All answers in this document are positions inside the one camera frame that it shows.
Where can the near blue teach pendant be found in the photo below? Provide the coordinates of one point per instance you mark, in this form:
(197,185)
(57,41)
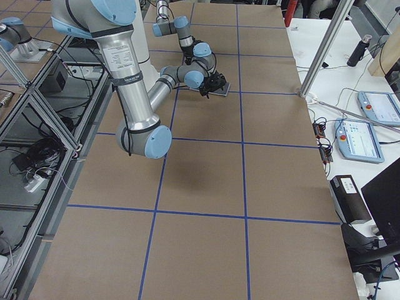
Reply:
(357,141)

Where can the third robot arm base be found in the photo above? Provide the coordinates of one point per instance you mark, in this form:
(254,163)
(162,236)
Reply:
(16,39)

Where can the red cylinder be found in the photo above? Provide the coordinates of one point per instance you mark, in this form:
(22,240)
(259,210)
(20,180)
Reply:
(291,8)

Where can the blue teach pendant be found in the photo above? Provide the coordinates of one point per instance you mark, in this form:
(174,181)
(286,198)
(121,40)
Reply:
(380,107)
(357,141)

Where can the far blue teach pendant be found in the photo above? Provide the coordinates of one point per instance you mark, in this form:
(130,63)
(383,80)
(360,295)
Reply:
(380,107)

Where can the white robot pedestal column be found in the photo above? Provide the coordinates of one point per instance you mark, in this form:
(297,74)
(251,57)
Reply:
(143,47)

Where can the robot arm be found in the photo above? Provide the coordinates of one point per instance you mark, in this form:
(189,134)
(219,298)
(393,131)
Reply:
(167,24)
(111,25)

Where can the black water bottle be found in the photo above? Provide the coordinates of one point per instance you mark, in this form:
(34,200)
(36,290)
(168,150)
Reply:
(359,50)

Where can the pink and grey towel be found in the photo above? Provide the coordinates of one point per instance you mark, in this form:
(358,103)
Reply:
(207,88)

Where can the black box with white label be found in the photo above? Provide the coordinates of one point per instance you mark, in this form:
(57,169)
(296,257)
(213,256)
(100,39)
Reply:
(348,201)

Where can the aluminium frame post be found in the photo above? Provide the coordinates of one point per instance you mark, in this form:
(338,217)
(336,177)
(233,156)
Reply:
(326,43)

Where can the aluminium frame rack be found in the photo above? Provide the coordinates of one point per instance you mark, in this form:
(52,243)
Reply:
(47,129)

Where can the black computer monitor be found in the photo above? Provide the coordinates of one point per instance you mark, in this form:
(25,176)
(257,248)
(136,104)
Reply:
(381,195)

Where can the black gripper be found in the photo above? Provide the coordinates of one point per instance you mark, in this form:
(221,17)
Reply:
(213,84)
(188,58)

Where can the white power strip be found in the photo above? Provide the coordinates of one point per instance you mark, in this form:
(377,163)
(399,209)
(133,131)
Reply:
(34,183)

